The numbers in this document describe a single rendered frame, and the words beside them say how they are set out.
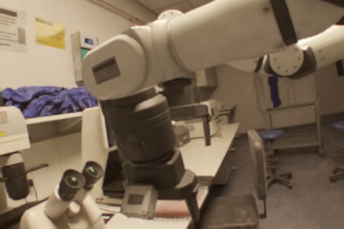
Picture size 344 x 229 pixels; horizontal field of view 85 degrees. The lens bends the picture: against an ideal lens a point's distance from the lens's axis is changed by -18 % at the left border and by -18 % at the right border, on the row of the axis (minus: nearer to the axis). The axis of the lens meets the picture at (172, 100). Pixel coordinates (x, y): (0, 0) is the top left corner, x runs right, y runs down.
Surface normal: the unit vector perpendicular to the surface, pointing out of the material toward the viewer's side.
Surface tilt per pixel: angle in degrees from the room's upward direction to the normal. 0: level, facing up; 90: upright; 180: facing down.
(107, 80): 101
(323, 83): 90
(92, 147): 90
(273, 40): 139
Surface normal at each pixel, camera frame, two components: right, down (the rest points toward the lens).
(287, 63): -0.16, 0.40
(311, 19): -0.17, 0.85
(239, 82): -0.36, 0.05
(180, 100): -0.38, -0.16
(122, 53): -0.51, 0.28
